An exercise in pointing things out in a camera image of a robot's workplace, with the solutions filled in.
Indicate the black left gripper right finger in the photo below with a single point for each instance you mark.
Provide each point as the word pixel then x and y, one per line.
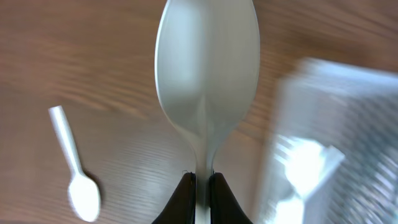
pixel 224 207

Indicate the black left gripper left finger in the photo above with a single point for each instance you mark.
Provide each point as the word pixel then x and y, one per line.
pixel 180 209

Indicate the white plastic spoon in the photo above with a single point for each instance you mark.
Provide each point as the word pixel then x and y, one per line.
pixel 207 56
pixel 302 175
pixel 83 192

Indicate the clear perforated plastic basket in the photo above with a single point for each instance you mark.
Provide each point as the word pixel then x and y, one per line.
pixel 353 109

